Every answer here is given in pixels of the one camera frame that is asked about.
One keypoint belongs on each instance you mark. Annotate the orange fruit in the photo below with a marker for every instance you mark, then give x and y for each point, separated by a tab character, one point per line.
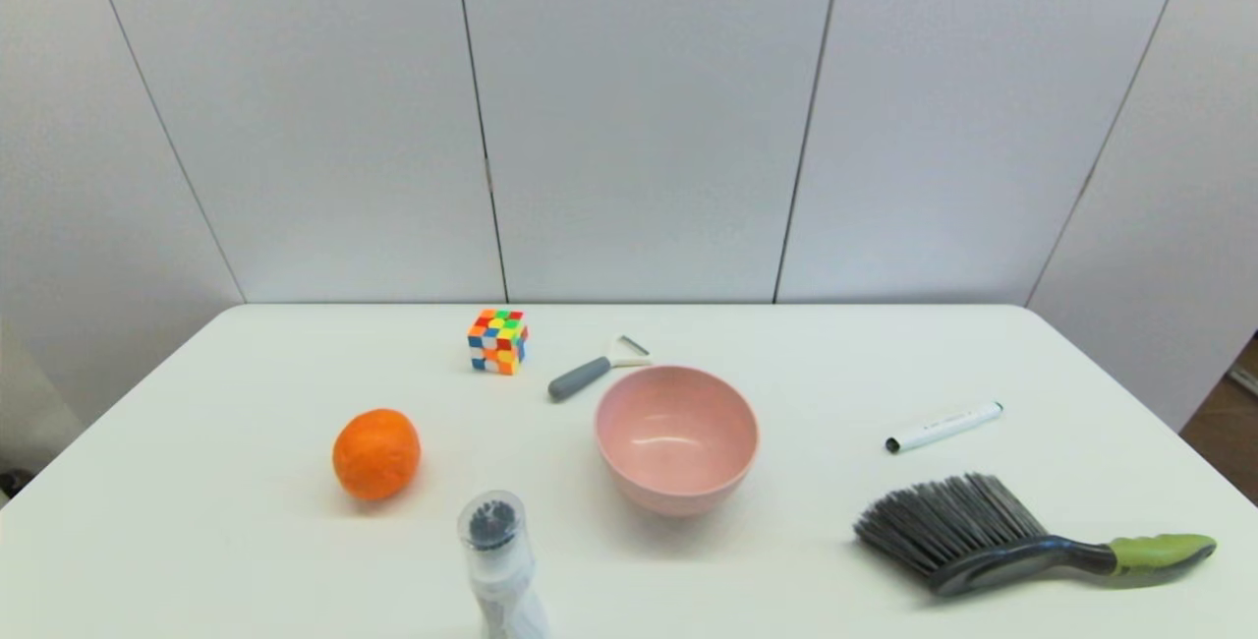
375	454

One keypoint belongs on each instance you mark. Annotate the multicoloured puzzle cube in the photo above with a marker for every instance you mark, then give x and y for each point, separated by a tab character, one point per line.
497	341

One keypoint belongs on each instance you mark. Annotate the pink bowl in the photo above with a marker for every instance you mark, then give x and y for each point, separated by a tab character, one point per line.
676	442

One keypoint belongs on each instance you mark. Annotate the clear bottle with black brush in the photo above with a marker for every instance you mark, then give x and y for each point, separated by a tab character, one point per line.
499	560

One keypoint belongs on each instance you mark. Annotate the white marker with black cap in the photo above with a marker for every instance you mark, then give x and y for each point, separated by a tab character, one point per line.
943	428

